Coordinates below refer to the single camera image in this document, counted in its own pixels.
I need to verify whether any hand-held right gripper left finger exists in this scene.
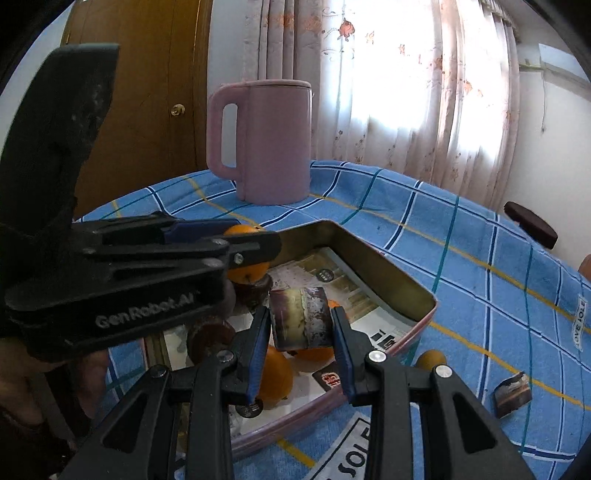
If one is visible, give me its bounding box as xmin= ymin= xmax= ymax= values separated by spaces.
xmin=60 ymin=305 xmax=273 ymax=480

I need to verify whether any dark purple mangosteen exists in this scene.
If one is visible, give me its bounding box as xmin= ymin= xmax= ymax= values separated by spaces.
xmin=186 ymin=316 xmax=237 ymax=365

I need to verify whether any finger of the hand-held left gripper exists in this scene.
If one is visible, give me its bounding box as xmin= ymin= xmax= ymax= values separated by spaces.
xmin=71 ymin=211 xmax=232 ymax=248
xmin=92 ymin=230 xmax=282 ymax=274

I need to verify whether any dark round stool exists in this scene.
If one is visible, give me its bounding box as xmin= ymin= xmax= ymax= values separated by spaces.
xmin=503 ymin=201 xmax=558 ymax=250

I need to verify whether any floral sheer curtain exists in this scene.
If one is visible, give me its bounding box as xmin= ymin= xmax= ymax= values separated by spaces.
xmin=256 ymin=0 xmax=520 ymax=208

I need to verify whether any dark purple passion fruit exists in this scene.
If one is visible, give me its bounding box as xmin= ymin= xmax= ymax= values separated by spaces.
xmin=233 ymin=274 xmax=273 ymax=309

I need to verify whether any pink metal tin box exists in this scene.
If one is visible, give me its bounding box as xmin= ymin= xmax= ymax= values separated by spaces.
xmin=143 ymin=220 xmax=438 ymax=457

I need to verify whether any white air conditioner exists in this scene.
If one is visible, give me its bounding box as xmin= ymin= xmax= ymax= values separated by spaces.
xmin=538 ymin=44 xmax=587 ymax=81

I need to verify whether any large cut passion fruit piece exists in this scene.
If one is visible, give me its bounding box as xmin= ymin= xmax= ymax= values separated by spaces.
xmin=269 ymin=286 xmax=334 ymax=350

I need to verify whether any pink electric kettle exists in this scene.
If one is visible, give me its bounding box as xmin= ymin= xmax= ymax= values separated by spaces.
xmin=206 ymin=79 xmax=314 ymax=205

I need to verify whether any orange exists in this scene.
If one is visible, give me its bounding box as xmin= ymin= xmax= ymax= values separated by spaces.
xmin=256 ymin=345 xmax=295 ymax=401
xmin=224 ymin=224 xmax=271 ymax=284

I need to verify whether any wooden door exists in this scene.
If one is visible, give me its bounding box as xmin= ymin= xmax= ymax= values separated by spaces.
xmin=62 ymin=0 xmax=213 ymax=217

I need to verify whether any brown longan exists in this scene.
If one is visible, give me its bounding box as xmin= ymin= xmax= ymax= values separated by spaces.
xmin=292 ymin=346 xmax=335 ymax=363
xmin=417 ymin=349 xmax=448 ymax=371

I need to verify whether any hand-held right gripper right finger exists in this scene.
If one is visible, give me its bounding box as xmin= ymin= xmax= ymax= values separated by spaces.
xmin=329 ymin=305 xmax=536 ymax=480

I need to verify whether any printed paper leaflet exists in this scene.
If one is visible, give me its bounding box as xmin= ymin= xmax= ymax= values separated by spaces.
xmin=231 ymin=247 xmax=411 ymax=435

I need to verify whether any person's left hand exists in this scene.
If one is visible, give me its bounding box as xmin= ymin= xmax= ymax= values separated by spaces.
xmin=76 ymin=347 xmax=112 ymax=418

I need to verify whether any blue checkered tablecloth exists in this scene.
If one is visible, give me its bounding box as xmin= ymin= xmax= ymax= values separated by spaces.
xmin=76 ymin=160 xmax=591 ymax=480

